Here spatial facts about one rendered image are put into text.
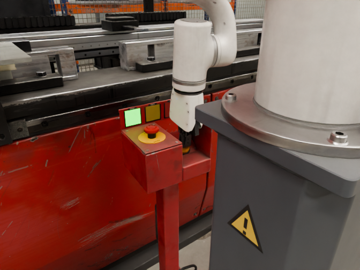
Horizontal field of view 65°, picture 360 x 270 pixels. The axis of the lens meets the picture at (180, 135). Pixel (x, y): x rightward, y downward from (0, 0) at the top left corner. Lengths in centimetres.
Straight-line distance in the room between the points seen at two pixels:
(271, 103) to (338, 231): 13
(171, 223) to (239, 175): 64
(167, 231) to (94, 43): 79
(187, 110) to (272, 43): 45
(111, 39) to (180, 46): 65
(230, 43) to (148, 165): 35
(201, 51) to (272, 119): 41
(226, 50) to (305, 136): 47
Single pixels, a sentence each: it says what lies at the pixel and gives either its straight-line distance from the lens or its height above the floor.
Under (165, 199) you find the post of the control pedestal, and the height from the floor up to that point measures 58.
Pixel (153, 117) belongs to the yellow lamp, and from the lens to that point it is 82.
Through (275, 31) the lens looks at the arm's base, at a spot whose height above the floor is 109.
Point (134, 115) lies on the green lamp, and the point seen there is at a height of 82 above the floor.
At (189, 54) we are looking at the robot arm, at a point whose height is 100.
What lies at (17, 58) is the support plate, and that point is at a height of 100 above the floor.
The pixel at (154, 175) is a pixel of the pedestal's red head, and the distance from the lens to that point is 71.
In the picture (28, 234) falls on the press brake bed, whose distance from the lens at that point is 103.
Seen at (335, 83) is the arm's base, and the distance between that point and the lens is 27.
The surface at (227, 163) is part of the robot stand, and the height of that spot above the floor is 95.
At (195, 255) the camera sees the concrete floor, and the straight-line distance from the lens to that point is 147.
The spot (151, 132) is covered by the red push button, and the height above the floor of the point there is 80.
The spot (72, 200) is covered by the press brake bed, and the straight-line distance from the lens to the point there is 100.
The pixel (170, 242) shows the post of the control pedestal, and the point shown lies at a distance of 99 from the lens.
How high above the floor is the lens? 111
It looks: 26 degrees down
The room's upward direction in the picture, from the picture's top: straight up
